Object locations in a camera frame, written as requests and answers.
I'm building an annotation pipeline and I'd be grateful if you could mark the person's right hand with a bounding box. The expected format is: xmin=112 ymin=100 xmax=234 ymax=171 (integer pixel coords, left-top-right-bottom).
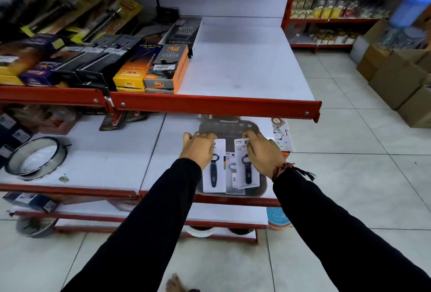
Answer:
xmin=242 ymin=129 xmax=286 ymax=180

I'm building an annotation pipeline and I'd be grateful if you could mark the person's left hand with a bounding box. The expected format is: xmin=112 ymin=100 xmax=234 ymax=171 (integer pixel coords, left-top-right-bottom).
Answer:
xmin=179 ymin=132 xmax=218 ymax=170

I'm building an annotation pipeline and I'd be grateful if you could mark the white carded black bottle opener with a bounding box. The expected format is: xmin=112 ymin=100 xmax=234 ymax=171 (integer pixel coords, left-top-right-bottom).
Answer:
xmin=234 ymin=138 xmax=261 ymax=190

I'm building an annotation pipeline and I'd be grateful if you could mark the white carded blue bottle opener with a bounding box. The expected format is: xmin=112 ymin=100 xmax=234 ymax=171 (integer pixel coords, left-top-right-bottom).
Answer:
xmin=202 ymin=138 xmax=227 ymax=194

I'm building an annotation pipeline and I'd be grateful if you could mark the person's right forearm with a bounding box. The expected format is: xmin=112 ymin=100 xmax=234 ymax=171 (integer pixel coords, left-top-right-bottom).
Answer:
xmin=273 ymin=168 xmax=431 ymax=292

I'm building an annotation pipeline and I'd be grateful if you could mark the person's left forearm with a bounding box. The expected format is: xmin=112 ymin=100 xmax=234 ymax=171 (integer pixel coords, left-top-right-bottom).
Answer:
xmin=62 ymin=158 xmax=202 ymax=292

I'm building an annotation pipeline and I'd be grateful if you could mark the grey plastic tray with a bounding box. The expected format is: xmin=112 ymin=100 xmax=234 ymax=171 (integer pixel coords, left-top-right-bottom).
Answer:
xmin=197 ymin=117 xmax=269 ymax=198

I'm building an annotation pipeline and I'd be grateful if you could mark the clear packet with small clock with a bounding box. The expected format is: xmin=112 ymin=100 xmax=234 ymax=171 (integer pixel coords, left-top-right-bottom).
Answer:
xmin=271 ymin=117 xmax=294 ymax=153

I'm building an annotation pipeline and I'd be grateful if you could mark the red white metal shelf rack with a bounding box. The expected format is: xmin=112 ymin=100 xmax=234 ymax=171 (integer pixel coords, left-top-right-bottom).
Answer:
xmin=0 ymin=0 xmax=322 ymax=246

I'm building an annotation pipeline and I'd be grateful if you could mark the white carded grey bottle opener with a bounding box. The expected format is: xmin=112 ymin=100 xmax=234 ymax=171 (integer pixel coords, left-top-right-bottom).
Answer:
xmin=224 ymin=152 xmax=246 ymax=196

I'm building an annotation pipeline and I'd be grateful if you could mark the orange grey lighter box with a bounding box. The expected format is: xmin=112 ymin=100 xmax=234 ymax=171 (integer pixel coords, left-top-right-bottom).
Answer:
xmin=145 ymin=66 xmax=189 ymax=95
xmin=143 ymin=44 xmax=189 ymax=90

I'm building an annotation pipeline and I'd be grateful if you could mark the dark carded packet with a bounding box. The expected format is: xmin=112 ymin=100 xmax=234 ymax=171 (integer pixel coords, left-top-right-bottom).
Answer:
xmin=99 ymin=111 xmax=147 ymax=132

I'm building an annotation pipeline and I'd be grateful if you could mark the teal mesh scrubber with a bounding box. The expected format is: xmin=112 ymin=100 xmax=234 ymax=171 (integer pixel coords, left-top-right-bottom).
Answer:
xmin=266 ymin=206 xmax=291 ymax=230

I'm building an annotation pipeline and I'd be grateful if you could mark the white bowl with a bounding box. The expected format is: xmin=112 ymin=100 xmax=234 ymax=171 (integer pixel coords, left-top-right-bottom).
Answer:
xmin=185 ymin=226 xmax=216 ymax=239

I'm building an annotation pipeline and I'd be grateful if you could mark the packaged metal grater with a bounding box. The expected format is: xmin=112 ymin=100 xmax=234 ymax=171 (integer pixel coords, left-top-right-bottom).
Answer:
xmin=160 ymin=17 xmax=203 ymax=57

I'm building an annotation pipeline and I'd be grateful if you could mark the grey flat packet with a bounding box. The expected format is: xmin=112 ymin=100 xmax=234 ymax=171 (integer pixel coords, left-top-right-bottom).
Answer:
xmin=134 ymin=22 xmax=173 ymax=38

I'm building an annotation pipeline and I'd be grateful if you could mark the long black box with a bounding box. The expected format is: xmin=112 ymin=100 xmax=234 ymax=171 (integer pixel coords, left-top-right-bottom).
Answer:
xmin=76 ymin=35 xmax=144 ymax=89
xmin=53 ymin=34 xmax=122 ymax=84

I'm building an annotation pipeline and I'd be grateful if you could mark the row of jars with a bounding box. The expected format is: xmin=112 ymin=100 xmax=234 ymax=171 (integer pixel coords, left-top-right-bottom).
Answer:
xmin=307 ymin=29 xmax=363 ymax=46

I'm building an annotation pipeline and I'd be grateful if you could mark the small brown cardboard box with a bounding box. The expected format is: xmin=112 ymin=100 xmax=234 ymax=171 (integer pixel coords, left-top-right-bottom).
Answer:
xmin=356 ymin=44 xmax=392 ymax=82

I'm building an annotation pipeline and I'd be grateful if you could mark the red background shelf rack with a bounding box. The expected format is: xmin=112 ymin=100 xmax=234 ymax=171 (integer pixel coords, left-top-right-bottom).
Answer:
xmin=281 ymin=0 xmax=414 ymax=54

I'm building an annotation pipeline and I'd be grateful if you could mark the pale open cardboard box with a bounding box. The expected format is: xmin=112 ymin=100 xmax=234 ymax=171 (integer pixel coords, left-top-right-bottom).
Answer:
xmin=349 ymin=19 xmax=391 ymax=65

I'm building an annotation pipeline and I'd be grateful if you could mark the row of yellow green packets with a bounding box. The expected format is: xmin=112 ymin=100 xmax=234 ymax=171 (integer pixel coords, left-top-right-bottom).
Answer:
xmin=290 ymin=0 xmax=392 ymax=20

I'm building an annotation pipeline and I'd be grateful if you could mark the yellow carded gas lighter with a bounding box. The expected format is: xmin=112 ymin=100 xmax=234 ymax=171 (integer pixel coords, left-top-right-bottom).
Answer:
xmin=70 ymin=0 xmax=144 ymax=45
xmin=20 ymin=0 xmax=103 ymax=37

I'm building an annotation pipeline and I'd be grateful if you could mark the person's bare foot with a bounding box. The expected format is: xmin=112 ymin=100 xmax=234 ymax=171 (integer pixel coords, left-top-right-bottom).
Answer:
xmin=165 ymin=273 xmax=201 ymax=292

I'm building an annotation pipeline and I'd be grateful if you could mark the brown clear plastic packet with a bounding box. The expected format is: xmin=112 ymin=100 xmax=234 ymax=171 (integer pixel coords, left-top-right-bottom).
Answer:
xmin=9 ymin=105 xmax=82 ymax=136

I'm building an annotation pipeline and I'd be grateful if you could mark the large brown cardboard box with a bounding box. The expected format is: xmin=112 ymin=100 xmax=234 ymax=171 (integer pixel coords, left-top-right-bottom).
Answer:
xmin=368 ymin=49 xmax=430 ymax=111

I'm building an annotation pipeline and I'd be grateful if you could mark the dark blue printed box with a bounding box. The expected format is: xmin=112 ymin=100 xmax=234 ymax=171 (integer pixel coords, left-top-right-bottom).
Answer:
xmin=18 ymin=46 xmax=85 ymax=87

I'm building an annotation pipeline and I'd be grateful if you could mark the clear plastic wrapped pack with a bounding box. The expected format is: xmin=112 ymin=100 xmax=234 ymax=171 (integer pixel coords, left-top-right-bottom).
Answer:
xmin=376 ymin=27 xmax=429 ymax=50

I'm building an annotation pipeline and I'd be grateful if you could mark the small blue white box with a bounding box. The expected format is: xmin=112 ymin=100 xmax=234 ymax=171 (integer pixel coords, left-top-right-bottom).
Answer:
xmin=3 ymin=192 xmax=58 ymax=214

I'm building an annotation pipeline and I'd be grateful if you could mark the stack of dark blue boxes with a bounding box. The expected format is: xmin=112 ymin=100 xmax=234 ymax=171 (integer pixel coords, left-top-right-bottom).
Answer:
xmin=0 ymin=113 xmax=33 ymax=168

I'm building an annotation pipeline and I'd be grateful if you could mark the steel bowl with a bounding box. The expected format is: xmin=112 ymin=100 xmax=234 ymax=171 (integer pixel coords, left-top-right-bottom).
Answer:
xmin=15 ymin=217 xmax=59 ymax=239

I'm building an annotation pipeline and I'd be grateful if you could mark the brown blue printed box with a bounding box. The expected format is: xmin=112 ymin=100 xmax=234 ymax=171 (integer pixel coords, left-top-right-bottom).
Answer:
xmin=0 ymin=34 xmax=66 ymax=77

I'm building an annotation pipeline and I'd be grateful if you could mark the blue plastic container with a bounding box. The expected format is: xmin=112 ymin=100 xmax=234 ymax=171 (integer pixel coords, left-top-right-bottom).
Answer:
xmin=389 ymin=0 xmax=431 ymax=30

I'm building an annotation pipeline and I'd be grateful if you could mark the pile of black packaged tools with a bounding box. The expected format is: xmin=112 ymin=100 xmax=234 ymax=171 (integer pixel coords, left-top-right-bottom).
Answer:
xmin=0 ymin=0 xmax=51 ymax=44

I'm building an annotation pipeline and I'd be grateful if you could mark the red thread bracelet black tassel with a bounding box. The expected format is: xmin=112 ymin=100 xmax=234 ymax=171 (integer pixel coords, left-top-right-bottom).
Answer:
xmin=271 ymin=162 xmax=316 ymax=182

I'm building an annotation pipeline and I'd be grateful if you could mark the round metal sieve ring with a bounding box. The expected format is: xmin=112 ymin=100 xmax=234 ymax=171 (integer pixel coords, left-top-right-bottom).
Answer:
xmin=4 ymin=136 xmax=68 ymax=181

